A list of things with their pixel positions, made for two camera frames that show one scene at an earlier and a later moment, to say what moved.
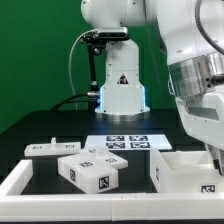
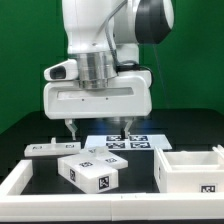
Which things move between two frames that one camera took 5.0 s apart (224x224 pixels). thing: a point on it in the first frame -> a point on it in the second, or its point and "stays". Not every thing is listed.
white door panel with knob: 53,148 stays
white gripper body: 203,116 -> 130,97
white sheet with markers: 130,142 stays
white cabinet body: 184,171 stays
